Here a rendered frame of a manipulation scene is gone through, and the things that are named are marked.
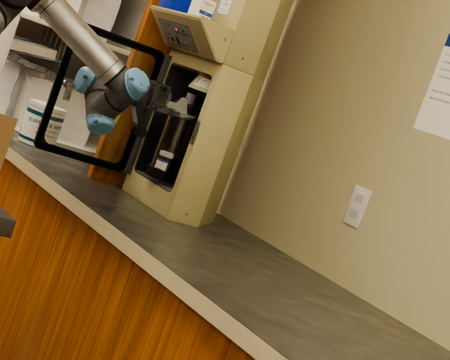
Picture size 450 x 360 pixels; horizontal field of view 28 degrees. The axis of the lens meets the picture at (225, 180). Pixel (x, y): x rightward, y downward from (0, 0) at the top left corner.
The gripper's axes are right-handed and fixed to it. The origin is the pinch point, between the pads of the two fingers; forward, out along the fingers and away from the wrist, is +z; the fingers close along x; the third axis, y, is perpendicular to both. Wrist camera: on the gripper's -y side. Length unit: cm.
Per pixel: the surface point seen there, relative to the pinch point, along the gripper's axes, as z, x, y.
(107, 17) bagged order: 22, 123, 22
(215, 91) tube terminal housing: -0.8, -14.1, 10.2
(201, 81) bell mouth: 1.1, -1.7, 11.4
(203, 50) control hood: -5.4, -8.9, 20.0
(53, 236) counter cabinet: -31, -4, -42
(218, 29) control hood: -6.1, -14.1, 26.6
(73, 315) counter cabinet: -31, -30, -55
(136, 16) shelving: 41, 136, 27
